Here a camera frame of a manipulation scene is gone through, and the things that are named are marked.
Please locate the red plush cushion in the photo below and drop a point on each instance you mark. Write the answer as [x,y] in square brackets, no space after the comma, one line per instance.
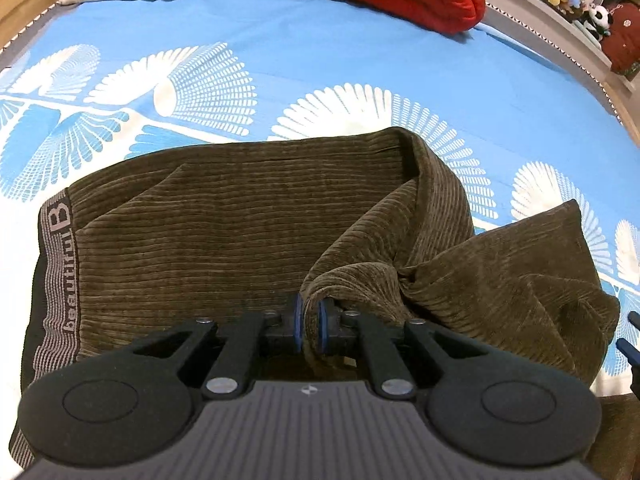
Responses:
[624,40]

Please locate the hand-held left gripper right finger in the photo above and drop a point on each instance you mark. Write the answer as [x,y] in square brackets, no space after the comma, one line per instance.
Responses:
[323,327]

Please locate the panda plush toy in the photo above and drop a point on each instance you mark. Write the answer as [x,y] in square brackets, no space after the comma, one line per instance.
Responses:
[597,17]

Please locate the blue white printed bedsheet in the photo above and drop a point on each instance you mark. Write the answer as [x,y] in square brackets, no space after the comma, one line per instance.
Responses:
[310,65]

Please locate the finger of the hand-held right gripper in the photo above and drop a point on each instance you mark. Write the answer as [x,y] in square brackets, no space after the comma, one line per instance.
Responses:
[634,321]
[629,350]

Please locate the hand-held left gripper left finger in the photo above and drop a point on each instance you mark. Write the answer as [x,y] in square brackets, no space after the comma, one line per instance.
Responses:
[298,325]

